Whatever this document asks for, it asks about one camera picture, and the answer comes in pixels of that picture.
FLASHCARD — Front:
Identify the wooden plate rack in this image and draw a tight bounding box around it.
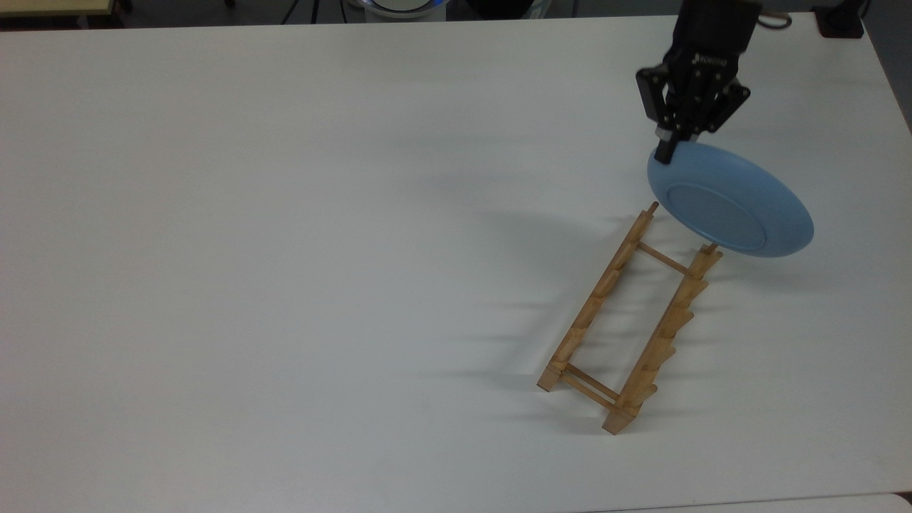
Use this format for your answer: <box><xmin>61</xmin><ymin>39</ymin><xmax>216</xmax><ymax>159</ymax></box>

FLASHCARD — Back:
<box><xmin>537</xmin><ymin>202</ymin><xmax>724</xmax><ymax>435</ymax></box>

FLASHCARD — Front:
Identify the yellow wooden table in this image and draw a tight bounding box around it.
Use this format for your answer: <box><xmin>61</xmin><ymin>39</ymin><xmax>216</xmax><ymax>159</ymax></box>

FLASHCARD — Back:
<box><xmin>0</xmin><ymin>0</ymin><xmax>116</xmax><ymax>18</ymax></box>

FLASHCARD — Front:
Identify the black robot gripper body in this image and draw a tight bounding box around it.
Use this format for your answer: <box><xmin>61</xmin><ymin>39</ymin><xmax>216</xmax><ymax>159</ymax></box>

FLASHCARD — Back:
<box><xmin>663</xmin><ymin>0</ymin><xmax>763</xmax><ymax>108</ymax></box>

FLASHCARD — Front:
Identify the white robot base ring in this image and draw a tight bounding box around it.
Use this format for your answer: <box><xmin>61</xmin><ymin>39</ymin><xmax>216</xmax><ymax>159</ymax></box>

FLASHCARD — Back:
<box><xmin>342</xmin><ymin>0</ymin><xmax>451</xmax><ymax>23</ymax></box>

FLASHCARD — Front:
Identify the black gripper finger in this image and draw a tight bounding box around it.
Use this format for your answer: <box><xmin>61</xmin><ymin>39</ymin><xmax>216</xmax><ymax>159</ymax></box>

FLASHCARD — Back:
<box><xmin>636</xmin><ymin>66</ymin><xmax>679</xmax><ymax>166</ymax></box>
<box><xmin>700</xmin><ymin>80</ymin><xmax>752</xmax><ymax>138</ymax></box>

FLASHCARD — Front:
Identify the black table clamp block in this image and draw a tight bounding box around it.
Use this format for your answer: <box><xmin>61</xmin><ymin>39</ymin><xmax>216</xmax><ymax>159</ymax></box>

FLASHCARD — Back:
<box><xmin>812</xmin><ymin>0</ymin><xmax>867</xmax><ymax>39</ymax></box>

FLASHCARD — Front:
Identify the blue round plate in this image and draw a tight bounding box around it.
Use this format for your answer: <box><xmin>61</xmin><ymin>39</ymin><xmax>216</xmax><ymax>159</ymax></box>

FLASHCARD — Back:
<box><xmin>646</xmin><ymin>141</ymin><xmax>815</xmax><ymax>259</ymax></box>

